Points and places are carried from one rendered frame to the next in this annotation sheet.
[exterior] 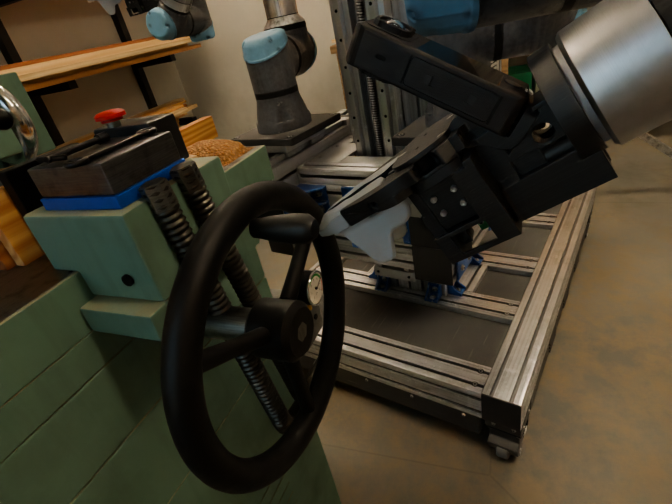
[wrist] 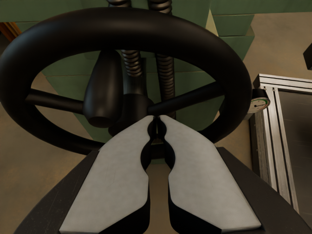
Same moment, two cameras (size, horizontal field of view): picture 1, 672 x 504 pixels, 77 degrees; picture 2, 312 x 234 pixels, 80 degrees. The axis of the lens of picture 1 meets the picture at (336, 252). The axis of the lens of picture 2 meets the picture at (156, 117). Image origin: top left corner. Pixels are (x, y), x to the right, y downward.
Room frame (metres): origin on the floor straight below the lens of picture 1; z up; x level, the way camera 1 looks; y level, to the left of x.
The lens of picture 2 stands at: (0.30, -0.05, 1.02)
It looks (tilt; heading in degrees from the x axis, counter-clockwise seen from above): 60 degrees down; 63
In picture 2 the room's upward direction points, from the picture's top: 2 degrees counter-clockwise
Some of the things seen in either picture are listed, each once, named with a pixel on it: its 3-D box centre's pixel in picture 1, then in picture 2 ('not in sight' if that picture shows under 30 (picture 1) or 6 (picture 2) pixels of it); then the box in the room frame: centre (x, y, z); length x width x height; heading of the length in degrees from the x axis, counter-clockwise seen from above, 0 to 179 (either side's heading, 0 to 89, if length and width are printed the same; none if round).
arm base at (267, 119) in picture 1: (280, 107); not in sight; (1.19, 0.06, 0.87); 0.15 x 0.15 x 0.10
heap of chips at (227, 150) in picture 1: (206, 150); not in sight; (0.69, 0.17, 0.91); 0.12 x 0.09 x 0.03; 62
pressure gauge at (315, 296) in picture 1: (308, 291); (251, 101); (0.62, 0.06, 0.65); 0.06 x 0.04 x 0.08; 152
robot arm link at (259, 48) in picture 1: (270, 60); not in sight; (1.20, 0.06, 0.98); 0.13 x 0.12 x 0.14; 154
